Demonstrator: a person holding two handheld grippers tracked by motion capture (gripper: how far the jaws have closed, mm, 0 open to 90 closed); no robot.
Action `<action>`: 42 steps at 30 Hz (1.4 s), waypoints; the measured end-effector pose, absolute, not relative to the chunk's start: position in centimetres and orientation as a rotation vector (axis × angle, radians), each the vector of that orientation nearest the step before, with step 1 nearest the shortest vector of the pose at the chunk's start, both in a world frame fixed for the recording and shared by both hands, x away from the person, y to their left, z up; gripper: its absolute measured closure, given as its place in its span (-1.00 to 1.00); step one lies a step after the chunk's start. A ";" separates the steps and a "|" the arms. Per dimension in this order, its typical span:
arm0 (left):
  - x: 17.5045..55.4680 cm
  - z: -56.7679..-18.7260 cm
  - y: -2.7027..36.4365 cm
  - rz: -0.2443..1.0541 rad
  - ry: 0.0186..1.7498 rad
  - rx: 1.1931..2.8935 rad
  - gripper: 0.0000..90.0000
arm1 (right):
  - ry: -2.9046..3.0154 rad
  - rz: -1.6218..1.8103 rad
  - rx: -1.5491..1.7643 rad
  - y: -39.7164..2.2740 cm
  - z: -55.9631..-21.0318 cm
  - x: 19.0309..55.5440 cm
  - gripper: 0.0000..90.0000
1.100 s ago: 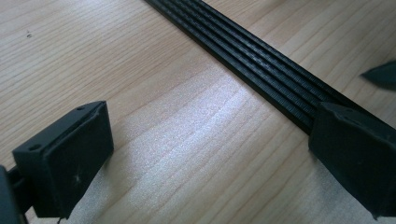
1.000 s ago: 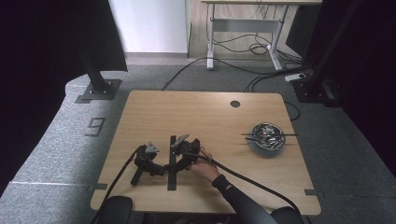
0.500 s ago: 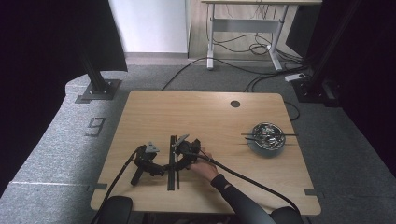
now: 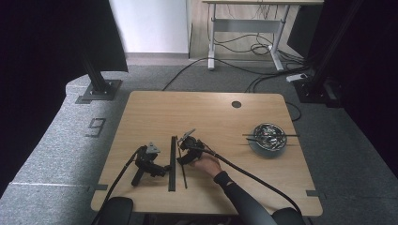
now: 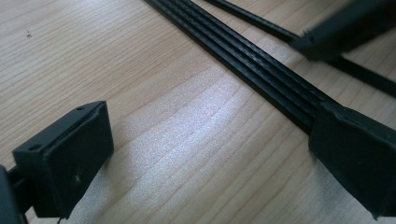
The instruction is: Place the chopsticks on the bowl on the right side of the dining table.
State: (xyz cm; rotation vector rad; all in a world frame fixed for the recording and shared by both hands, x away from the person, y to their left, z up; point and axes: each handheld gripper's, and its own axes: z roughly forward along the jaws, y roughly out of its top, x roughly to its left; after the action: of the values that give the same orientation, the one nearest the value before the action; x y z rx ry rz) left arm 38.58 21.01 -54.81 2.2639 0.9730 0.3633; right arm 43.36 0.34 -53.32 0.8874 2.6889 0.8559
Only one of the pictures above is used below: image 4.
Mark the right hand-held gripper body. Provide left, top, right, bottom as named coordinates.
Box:
left=176, top=127, right=208, bottom=163

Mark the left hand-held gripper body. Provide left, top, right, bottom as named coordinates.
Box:
left=130, top=142, right=167, bottom=188

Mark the shiny metal bowl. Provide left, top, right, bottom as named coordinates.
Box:
left=249, top=122, right=288, bottom=158

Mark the person's right hand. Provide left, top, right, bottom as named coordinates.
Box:
left=191, top=152, right=224, bottom=179

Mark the dark tape marker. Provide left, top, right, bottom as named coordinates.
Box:
left=86, top=184, right=109, bottom=192
left=305, top=189, right=327, bottom=200

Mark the black rounded pad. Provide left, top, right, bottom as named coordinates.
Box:
left=97, top=196, right=134, bottom=225

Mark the white power strip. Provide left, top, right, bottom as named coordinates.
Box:
left=285, top=72, right=310, bottom=83

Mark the black stand base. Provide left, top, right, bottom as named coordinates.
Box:
left=293, top=77, right=343, bottom=109

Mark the black curtain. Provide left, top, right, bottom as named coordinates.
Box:
left=308, top=0, right=398, bottom=170
left=0, top=0, right=130, bottom=198

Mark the left hand-held gripper black cable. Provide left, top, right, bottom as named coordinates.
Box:
left=91, top=146, right=145, bottom=225

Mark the hand-held gripper black cable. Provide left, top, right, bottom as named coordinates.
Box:
left=91, top=146, right=145, bottom=225
left=195, top=143, right=303, bottom=217

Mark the right hand-held gripper black cable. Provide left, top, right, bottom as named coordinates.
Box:
left=195, top=143, right=303, bottom=217

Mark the grey stand base plate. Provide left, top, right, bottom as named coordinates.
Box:
left=74, top=79, right=123, bottom=105

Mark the long black floor cable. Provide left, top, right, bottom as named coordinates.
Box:
left=161, top=56, right=311, bottom=92

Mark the black metal stand post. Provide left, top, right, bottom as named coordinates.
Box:
left=312, top=0, right=365, bottom=87
left=80, top=52, right=109, bottom=95

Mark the tangle of black floor cables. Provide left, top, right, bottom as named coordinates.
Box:
left=206, top=4, right=309, bottom=68

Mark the white frame desk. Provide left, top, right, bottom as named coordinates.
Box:
left=202, top=0, right=325, bottom=72

